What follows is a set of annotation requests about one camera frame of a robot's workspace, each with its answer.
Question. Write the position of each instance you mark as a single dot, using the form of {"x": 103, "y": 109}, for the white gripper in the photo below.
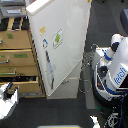
{"x": 6, "y": 94}

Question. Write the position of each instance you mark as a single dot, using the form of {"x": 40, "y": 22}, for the white fridge door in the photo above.
{"x": 46, "y": 17}

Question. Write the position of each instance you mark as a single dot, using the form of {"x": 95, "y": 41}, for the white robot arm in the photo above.
{"x": 8, "y": 101}

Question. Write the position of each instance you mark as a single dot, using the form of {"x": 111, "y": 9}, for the wooden drawer cabinet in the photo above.
{"x": 18, "y": 59}

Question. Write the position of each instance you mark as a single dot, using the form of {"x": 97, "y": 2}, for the green android sticker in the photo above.
{"x": 57, "y": 38}

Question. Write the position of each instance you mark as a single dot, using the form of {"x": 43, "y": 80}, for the grey device on cabinet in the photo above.
{"x": 13, "y": 11}

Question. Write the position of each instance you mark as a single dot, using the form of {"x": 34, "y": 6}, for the white blue robot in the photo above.
{"x": 110, "y": 66}

